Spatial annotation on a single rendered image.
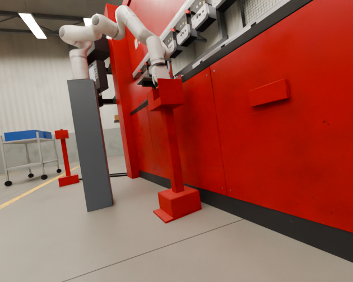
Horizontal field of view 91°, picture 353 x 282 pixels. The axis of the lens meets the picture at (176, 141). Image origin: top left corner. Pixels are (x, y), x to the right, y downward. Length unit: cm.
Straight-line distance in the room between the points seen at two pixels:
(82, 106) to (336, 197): 150
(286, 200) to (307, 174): 14
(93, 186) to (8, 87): 870
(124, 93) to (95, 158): 122
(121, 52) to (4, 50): 814
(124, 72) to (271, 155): 214
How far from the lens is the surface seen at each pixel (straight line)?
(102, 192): 150
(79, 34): 165
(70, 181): 301
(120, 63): 259
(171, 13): 172
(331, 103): 72
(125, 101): 243
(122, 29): 145
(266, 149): 82
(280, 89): 76
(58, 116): 913
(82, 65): 164
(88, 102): 151
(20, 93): 974
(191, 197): 110
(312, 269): 79
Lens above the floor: 47
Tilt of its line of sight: 1 degrees down
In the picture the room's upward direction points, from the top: 8 degrees counter-clockwise
